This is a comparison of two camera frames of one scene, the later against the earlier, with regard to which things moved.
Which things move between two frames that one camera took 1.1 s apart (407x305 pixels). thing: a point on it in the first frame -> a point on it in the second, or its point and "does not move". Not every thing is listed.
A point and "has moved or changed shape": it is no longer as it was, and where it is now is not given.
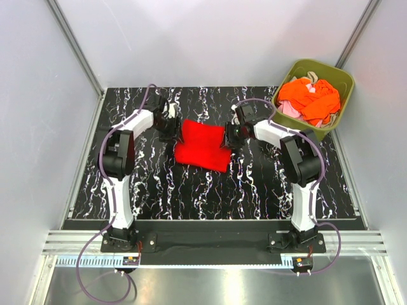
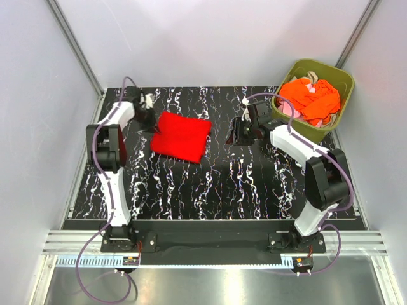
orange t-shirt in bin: x=313 y=106 does not move
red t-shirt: x=201 y=146 has moved or changed shape
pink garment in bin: x=286 y=107 does not move
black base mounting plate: x=207 y=243 does not move
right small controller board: x=302 y=262 does not move
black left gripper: x=175 y=133 -> x=151 y=126
